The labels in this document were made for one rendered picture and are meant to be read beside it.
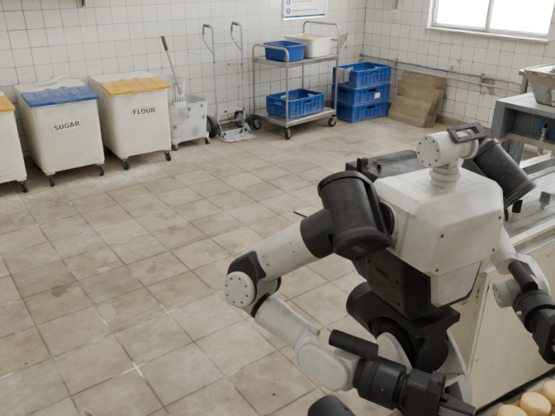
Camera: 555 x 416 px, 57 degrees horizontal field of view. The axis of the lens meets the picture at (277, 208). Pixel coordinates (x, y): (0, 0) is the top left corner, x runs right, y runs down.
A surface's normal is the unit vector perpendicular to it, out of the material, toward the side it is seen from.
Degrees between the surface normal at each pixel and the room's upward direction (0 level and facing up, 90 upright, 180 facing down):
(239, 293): 74
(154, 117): 91
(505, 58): 90
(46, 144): 91
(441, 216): 45
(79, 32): 90
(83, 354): 0
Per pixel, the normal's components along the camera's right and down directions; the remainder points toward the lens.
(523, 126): -0.83, 0.24
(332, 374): -0.49, 0.10
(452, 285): 0.49, 0.37
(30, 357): 0.00, -0.90
